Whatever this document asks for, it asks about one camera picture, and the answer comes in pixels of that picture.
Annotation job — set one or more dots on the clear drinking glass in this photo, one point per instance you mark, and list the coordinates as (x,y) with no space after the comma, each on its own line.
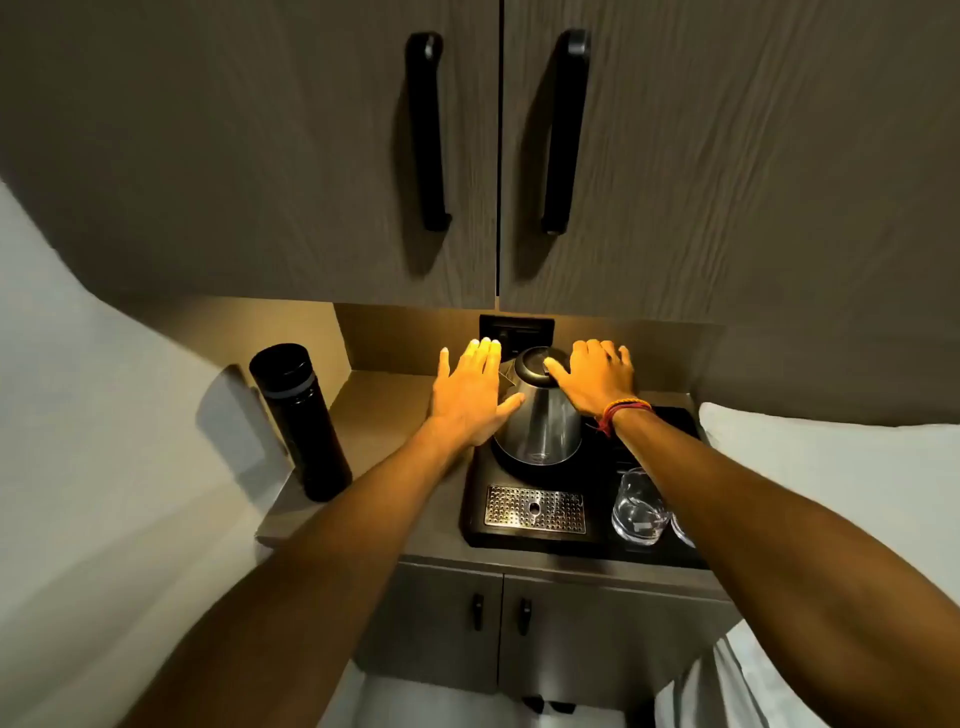
(681,531)
(639,510)

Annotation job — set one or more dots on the black insulated bottle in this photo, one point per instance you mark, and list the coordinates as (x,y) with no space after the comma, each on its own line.
(304,427)

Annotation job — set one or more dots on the person's left little finger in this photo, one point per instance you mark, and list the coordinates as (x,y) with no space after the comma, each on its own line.
(443,364)

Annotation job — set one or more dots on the brown wooden wall cabinet door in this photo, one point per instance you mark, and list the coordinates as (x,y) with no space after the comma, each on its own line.
(750,165)
(225,150)

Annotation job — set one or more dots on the person's left hand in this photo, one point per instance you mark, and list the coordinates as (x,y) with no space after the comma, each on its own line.
(465,405)

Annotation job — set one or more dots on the person's left middle finger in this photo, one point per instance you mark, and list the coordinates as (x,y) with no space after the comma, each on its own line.
(481,355)

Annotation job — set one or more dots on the person's left forearm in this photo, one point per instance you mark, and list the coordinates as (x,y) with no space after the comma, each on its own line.
(330,570)

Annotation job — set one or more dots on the stainless steel electric kettle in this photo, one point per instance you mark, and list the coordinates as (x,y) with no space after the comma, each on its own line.
(541,420)

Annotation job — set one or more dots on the person's right thumb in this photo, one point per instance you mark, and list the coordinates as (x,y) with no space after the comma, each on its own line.
(556,371)

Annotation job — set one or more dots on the black wall socket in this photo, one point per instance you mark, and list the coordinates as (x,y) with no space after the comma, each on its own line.
(517,334)

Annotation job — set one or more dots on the perforated metal drip grate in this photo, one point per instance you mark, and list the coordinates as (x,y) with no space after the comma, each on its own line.
(535,510)

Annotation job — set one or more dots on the white pillow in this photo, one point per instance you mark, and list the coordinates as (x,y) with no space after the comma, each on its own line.
(862,480)

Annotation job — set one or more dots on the white bed sheet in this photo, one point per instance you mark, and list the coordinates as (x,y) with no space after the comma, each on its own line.
(720,690)

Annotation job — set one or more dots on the black serving tray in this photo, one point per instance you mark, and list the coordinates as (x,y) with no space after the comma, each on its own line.
(600,480)

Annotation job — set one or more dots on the grey base cabinet door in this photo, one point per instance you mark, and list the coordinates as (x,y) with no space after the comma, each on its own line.
(600,645)
(427,630)

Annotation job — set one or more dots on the person's right hand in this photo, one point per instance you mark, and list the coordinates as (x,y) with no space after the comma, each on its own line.
(596,386)

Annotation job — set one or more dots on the person's right middle finger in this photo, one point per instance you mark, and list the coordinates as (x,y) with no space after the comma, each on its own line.
(593,352)

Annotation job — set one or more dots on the person's right little finger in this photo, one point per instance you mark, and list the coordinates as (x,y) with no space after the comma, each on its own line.
(625,357)

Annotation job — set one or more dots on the person's left thumb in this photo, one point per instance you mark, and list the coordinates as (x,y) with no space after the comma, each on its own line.
(511,406)

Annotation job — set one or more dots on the person's right forearm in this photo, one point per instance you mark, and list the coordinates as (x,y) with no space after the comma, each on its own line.
(787,570)

